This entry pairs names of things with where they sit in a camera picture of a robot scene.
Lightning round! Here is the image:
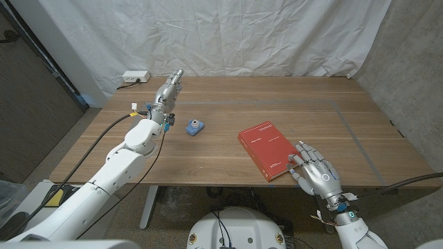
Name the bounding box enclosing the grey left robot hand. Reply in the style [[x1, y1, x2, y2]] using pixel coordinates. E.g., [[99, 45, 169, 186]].
[[147, 68, 184, 125]]

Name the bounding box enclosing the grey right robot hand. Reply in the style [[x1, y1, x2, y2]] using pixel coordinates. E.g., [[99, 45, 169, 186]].
[[285, 140, 349, 212]]

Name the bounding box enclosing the red hardcover notebook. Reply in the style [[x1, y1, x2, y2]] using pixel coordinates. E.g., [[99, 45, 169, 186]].
[[237, 120, 302, 183]]

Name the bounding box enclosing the white power strip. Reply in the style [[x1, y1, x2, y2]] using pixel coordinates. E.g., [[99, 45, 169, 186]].
[[122, 70, 151, 84]]

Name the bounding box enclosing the grey table leg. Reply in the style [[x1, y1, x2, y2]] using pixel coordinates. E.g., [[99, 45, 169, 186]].
[[139, 185, 160, 230], [313, 187, 336, 234]]

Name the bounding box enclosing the white wrinkled backdrop sheet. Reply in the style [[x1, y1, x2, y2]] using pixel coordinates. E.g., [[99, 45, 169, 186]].
[[37, 0, 392, 109]]

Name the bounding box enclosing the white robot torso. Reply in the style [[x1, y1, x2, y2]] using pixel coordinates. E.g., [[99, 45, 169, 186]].
[[186, 206, 287, 249]]

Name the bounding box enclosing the dark brown door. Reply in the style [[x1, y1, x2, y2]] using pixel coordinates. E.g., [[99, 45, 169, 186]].
[[0, 3, 87, 184]]

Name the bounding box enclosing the yellow black foot pedal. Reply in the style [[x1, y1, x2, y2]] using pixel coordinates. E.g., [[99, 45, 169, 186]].
[[43, 188, 66, 208]]

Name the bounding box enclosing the clear plastic bin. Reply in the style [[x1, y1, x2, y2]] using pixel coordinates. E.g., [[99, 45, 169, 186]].
[[0, 179, 28, 225]]

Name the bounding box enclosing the black round disc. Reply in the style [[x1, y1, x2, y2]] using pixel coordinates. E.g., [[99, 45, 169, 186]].
[[0, 211, 30, 240]]

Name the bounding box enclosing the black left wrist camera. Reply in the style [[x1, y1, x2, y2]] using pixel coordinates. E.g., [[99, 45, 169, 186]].
[[163, 113, 176, 133]]

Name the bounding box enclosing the black power strip cord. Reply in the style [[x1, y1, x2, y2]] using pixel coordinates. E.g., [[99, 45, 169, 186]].
[[116, 77, 141, 91]]

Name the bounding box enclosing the blue toy camera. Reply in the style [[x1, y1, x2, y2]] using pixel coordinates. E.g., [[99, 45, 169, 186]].
[[185, 118, 205, 137]]

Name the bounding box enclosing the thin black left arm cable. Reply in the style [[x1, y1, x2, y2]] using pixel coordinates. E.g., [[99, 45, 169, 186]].
[[75, 131, 167, 239]]

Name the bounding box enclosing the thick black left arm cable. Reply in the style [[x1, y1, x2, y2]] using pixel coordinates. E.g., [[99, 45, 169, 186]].
[[6, 112, 150, 239]]

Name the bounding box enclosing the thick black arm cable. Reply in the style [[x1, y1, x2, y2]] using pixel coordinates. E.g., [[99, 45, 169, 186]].
[[6, 112, 150, 239], [358, 172, 443, 200]]

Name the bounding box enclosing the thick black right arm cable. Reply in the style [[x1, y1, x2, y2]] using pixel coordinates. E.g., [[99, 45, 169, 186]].
[[358, 172, 443, 200]]

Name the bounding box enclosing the black door handle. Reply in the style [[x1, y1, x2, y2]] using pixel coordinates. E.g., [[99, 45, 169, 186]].
[[0, 29, 20, 44]]

